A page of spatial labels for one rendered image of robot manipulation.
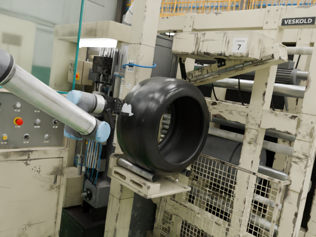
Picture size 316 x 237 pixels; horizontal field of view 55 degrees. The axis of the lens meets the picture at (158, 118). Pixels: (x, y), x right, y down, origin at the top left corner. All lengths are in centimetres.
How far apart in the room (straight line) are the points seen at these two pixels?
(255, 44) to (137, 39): 73
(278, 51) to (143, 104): 80
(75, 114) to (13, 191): 102
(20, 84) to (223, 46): 119
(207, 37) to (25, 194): 150
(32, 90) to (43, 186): 118
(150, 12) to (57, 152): 110
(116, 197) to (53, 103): 115
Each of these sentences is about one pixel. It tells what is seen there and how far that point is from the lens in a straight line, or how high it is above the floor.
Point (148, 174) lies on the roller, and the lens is 175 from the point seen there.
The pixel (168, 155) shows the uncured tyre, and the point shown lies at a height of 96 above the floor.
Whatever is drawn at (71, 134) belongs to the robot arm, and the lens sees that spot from 143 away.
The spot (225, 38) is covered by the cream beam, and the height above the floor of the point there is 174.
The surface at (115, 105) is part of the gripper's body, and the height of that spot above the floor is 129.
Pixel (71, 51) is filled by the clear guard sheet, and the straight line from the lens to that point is 212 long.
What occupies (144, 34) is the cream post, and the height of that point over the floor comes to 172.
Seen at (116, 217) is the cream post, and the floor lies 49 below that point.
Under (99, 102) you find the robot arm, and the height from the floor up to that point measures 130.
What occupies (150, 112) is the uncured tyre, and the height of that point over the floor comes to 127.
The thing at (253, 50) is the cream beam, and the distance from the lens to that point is 180.
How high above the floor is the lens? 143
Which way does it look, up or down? 7 degrees down
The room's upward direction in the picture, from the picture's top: 8 degrees clockwise
